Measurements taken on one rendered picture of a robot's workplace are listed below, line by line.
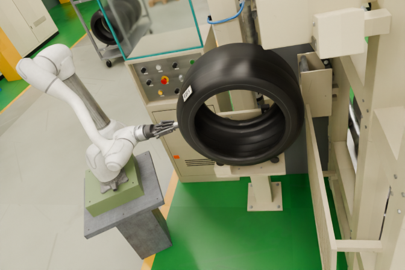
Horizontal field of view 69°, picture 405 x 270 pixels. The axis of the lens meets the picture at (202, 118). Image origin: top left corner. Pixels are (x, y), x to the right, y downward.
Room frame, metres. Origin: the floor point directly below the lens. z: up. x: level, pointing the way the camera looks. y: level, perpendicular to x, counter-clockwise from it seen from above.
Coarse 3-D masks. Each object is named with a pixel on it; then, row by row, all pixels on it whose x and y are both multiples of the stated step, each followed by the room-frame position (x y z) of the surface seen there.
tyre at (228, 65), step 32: (192, 64) 1.26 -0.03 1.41; (224, 64) 1.05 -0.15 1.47; (256, 64) 1.02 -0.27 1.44; (288, 64) 1.13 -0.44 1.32; (192, 96) 1.05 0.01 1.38; (288, 96) 0.94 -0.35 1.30; (192, 128) 1.04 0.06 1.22; (224, 128) 1.28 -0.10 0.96; (256, 128) 1.22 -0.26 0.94; (288, 128) 0.93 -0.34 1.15; (224, 160) 1.01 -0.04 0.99; (256, 160) 0.97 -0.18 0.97
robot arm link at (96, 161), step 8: (88, 152) 1.39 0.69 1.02; (96, 152) 1.37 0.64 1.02; (88, 160) 1.36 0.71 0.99; (96, 160) 1.34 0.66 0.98; (104, 160) 1.35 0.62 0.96; (96, 168) 1.33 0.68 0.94; (104, 168) 1.33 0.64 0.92; (96, 176) 1.34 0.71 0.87; (104, 176) 1.33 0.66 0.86; (112, 176) 1.34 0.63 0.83
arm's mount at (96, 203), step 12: (132, 156) 1.56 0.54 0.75; (132, 168) 1.44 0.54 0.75; (96, 180) 1.44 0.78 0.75; (132, 180) 1.33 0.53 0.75; (96, 192) 1.33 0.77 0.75; (108, 192) 1.30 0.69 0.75; (120, 192) 1.27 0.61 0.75; (132, 192) 1.28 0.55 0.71; (96, 204) 1.25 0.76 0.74; (108, 204) 1.25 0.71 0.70; (120, 204) 1.26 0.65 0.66
